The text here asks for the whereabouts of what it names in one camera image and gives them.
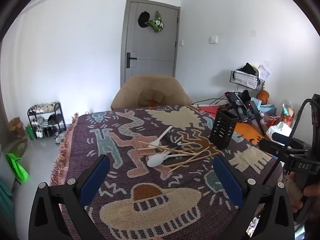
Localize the large black electronic device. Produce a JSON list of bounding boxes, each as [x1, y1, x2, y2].
[[235, 100, 267, 136]]

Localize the black shoe rack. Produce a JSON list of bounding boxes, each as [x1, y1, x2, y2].
[[27, 102, 67, 138]]

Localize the white plastic bag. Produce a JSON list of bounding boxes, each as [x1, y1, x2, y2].
[[265, 122, 293, 140]]

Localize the black table cables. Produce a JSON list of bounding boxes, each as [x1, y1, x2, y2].
[[192, 96, 228, 105]]

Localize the rows of shoes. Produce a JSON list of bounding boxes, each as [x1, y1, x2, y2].
[[29, 102, 60, 137]]

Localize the teal cloth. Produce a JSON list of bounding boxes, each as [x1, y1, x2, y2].
[[0, 177, 13, 200]]

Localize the brown upholstered chair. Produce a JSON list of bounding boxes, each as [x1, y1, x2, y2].
[[111, 74, 192, 110]]

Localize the red plastic basket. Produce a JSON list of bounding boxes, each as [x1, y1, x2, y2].
[[262, 114, 278, 128]]

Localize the blue tissue box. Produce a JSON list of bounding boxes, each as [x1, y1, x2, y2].
[[250, 97, 277, 114]]

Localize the bright green bag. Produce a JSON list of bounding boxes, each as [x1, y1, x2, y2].
[[5, 152, 30, 183]]

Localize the printed woven blanket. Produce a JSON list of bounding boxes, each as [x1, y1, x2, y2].
[[50, 105, 284, 240]]

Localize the person's right hand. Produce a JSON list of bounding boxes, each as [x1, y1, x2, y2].
[[286, 172, 320, 213]]

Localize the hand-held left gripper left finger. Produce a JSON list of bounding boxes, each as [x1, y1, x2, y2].
[[28, 154, 111, 240]]

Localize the grey door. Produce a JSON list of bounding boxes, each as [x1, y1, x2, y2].
[[121, 0, 181, 87]]

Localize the black door handle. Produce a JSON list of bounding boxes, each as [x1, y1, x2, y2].
[[126, 52, 137, 68]]

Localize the black cloth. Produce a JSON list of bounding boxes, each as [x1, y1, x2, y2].
[[236, 62, 258, 76]]

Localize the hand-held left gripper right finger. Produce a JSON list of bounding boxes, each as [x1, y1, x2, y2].
[[213, 155, 295, 240]]

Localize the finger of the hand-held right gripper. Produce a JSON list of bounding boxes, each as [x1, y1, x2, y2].
[[272, 132, 292, 144], [259, 139, 290, 158]]

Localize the white plastic spoon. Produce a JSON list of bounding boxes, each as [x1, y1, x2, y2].
[[149, 126, 173, 148], [147, 153, 184, 168]]

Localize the black wire basket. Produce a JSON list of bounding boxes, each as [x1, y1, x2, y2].
[[230, 70, 265, 92]]

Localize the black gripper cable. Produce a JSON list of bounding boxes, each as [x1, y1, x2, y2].
[[264, 99, 313, 184]]

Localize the olive green bag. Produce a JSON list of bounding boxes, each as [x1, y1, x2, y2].
[[7, 138, 28, 155]]

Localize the black plastic spoon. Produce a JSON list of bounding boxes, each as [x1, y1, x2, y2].
[[168, 135, 180, 149]]

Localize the grey sneakers pair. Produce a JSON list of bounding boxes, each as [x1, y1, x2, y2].
[[55, 132, 67, 145]]

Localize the small teal figurine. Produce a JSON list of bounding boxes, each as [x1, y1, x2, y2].
[[282, 104, 294, 117]]

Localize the red tin can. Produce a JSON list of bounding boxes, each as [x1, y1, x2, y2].
[[280, 112, 294, 128]]

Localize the small black electronic device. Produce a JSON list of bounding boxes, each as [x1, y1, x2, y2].
[[225, 92, 244, 105]]

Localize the green plush toy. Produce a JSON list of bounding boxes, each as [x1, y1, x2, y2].
[[147, 11, 165, 33]]

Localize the black hat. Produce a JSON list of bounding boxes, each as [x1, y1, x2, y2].
[[138, 11, 150, 28]]

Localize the white paper sheet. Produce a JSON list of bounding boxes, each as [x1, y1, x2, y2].
[[258, 64, 271, 79]]

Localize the cardboard box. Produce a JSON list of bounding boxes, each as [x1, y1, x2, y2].
[[9, 117, 25, 138]]

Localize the black slotted utensil holder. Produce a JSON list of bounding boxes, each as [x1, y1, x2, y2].
[[209, 109, 240, 148]]

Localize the pile of wooden chopsticks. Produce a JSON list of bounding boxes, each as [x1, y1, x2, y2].
[[138, 136, 219, 173]]

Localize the red folder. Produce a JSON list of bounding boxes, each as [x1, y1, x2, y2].
[[199, 104, 225, 115]]

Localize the dark green bag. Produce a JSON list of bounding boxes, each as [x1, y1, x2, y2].
[[25, 124, 37, 140]]

